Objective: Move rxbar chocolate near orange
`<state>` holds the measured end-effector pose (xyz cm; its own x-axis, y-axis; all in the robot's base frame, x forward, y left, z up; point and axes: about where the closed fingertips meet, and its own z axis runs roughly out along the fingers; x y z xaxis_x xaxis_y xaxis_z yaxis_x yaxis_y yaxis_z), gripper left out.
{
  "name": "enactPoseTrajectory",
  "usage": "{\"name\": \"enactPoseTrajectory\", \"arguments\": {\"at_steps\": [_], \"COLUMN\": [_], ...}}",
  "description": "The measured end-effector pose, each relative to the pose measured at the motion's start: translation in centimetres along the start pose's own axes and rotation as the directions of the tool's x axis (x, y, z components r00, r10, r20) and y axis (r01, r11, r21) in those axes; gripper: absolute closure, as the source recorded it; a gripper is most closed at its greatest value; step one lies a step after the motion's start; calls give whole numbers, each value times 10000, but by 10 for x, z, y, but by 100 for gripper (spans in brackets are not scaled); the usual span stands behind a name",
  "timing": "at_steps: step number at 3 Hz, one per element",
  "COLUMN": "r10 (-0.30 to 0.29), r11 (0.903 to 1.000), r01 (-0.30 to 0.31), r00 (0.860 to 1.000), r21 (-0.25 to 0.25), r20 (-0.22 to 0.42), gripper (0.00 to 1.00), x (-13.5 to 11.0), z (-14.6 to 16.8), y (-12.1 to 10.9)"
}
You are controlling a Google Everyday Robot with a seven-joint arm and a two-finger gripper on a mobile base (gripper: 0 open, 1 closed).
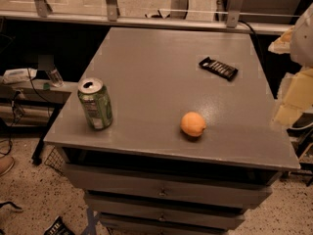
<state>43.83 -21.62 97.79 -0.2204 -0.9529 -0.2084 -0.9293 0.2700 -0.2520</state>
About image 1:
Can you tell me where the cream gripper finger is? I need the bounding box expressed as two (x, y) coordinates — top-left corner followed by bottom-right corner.
(268, 27), (293, 54)
(273, 68), (313, 126)

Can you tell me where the black rxbar chocolate bar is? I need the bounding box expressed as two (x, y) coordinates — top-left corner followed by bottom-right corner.
(199, 57), (239, 81)

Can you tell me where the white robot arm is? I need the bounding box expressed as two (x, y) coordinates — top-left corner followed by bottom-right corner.
(268, 5), (313, 127)

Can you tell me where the orange fruit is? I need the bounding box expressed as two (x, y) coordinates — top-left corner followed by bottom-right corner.
(180, 112), (206, 137)

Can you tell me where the grey drawer cabinet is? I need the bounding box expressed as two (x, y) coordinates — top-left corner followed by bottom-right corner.
(43, 26), (301, 235)

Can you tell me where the top grey drawer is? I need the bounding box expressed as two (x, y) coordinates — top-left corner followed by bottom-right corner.
(62, 164), (272, 209)

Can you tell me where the grey drawer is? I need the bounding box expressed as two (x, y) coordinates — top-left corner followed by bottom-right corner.
(100, 212), (228, 235)
(62, 164), (272, 209)
(83, 193), (246, 231)

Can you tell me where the green soda can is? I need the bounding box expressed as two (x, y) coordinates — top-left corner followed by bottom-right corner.
(77, 77), (112, 130)

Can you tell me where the middle grey drawer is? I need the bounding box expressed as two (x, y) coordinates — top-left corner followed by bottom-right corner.
(83, 193), (246, 231)

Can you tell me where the bottom grey drawer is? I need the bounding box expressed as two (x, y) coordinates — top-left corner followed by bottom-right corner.
(100, 212), (228, 235)

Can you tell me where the clear plastic bottle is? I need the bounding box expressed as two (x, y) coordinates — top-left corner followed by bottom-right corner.
(46, 68), (64, 87)

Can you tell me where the metal window railing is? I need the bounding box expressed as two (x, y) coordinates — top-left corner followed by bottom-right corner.
(0, 0), (313, 36)

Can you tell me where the low grey side shelf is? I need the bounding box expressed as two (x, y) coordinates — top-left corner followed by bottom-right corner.
(0, 79), (77, 165)

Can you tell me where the white wipes packet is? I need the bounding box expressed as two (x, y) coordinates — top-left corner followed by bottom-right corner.
(3, 68), (37, 84)

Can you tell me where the black snack bag on floor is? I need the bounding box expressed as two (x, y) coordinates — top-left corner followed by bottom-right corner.
(44, 216), (75, 235)

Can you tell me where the black cable behind table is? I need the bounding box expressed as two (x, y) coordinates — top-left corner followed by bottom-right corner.
(238, 20), (266, 66)

